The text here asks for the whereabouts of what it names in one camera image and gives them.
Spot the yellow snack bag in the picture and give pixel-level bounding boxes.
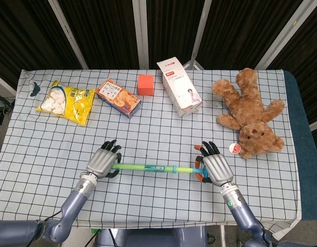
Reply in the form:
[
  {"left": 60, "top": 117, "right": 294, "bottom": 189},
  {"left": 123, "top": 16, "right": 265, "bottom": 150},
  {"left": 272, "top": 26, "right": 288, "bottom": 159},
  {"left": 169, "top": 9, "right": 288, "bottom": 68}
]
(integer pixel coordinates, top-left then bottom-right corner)
[{"left": 35, "top": 79, "right": 96, "bottom": 128}]

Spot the white red carton box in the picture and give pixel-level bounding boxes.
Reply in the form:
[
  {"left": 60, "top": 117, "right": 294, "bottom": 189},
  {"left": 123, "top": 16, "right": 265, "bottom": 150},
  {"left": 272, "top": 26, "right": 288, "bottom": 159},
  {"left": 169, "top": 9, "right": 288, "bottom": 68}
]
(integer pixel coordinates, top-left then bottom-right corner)
[{"left": 156, "top": 57, "right": 203, "bottom": 118}]

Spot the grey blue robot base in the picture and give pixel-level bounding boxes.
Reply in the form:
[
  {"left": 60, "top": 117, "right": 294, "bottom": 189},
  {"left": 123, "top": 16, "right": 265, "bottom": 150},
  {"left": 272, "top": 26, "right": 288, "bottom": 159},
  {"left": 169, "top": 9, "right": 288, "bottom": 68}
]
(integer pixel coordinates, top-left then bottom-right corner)
[{"left": 96, "top": 225, "right": 208, "bottom": 247}]

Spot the round red white tag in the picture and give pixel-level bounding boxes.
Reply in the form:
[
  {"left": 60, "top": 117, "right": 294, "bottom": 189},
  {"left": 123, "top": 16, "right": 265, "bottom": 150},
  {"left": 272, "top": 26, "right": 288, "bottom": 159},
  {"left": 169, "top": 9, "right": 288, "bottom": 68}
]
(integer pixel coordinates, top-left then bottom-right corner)
[{"left": 228, "top": 143, "right": 242, "bottom": 155}]

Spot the blue orange biscuit box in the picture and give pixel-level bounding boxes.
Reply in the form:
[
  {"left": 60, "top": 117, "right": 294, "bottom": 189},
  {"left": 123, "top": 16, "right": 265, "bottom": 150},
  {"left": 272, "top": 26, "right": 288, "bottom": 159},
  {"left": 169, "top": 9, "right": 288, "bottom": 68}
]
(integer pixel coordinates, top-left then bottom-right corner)
[{"left": 95, "top": 78, "right": 143, "bottom": 119}]

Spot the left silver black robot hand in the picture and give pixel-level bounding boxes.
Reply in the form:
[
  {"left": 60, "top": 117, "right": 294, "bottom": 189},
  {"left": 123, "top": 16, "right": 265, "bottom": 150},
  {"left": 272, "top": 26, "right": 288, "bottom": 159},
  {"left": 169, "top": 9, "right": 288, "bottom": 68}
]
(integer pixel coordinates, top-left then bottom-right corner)
[{"left": 85, "top": 139, "right": 122, "bottom": 180}]

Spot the white black checkered tablecloth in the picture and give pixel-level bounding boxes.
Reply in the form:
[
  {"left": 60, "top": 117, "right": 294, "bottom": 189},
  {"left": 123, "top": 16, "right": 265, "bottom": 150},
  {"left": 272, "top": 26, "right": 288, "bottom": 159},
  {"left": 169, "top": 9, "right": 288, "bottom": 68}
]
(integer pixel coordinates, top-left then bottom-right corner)
[{"left": 0, "top": 68, "right": 303, "bottom": 234}]

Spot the brown teddy bear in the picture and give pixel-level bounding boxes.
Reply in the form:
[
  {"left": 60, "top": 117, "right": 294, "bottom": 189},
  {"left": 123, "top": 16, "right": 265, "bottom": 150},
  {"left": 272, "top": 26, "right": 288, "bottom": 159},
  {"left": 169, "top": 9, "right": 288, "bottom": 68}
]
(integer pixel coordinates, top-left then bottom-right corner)
[{"left": 211, "top": 67, "right": 286, "bottom": 160}]

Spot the orange foam cube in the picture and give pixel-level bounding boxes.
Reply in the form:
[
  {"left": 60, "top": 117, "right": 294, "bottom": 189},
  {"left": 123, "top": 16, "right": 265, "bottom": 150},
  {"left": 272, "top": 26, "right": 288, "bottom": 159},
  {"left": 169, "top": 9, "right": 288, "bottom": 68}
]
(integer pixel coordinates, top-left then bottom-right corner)
[{"left": 137, "top": 74, "right": 155, "bottom": 97}]

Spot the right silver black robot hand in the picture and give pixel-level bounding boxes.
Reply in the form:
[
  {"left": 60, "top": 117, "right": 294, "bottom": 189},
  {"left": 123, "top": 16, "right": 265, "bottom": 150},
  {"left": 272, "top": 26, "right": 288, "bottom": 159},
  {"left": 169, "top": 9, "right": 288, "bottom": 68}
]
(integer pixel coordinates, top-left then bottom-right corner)
[{"left": 193, "top": 140, "right": 235, "bottom": 187}]

